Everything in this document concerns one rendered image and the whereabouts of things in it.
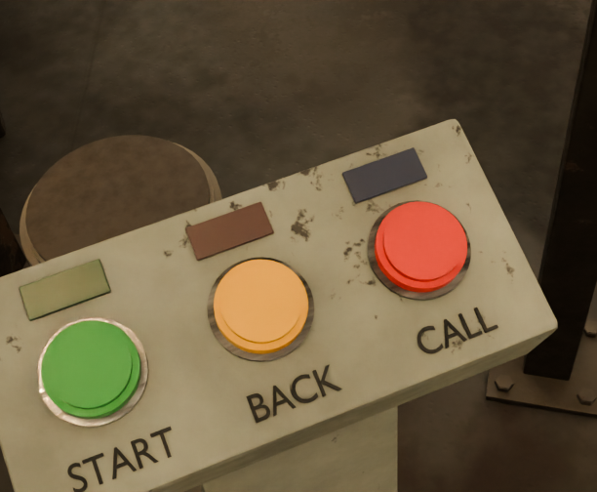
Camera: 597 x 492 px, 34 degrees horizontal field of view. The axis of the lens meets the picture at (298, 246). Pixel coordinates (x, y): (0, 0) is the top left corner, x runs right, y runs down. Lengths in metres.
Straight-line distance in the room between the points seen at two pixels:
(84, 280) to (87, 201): 0.16
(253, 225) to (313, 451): 0.11
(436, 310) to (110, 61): 1.11
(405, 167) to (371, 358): 0.09
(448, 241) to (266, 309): 0.08
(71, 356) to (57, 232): 0.18
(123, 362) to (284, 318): 0.07
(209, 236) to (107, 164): 0.18
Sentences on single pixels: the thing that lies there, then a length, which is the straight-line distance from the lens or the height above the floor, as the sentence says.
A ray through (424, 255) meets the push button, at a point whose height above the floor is 0.61.
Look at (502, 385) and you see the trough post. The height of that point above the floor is 0.02.
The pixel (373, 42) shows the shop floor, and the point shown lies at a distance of 1.45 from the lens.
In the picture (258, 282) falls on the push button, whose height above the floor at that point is 0.61.
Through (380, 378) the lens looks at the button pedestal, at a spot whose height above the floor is 0.58.
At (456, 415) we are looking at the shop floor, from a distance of 1.07.
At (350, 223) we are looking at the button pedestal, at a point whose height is 0.61.
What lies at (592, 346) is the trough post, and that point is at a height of 0.01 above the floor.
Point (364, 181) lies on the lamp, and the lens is 0.44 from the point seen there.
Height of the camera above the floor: 0.95
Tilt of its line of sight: 52 degrees down
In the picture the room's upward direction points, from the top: 7 degrees counter-clockwise
